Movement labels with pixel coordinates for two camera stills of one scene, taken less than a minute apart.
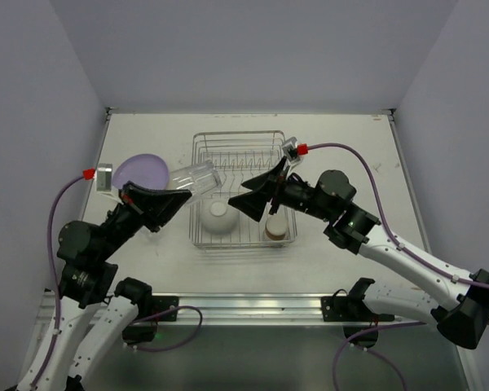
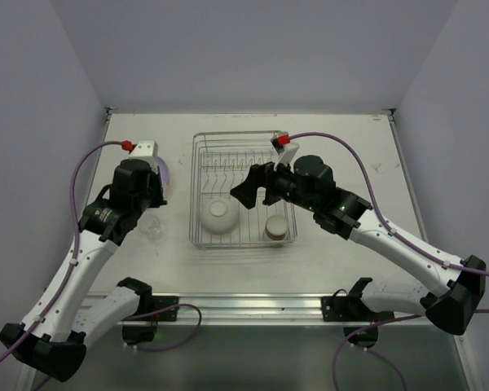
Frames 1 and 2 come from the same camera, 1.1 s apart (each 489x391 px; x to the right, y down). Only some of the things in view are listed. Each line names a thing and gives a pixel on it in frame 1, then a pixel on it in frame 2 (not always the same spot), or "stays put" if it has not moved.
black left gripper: x=131 y=204 → x=156 y=195
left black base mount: x=164 y=309 stays put
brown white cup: x=276 y=226 stays put
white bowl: x=218 y=215 stays put
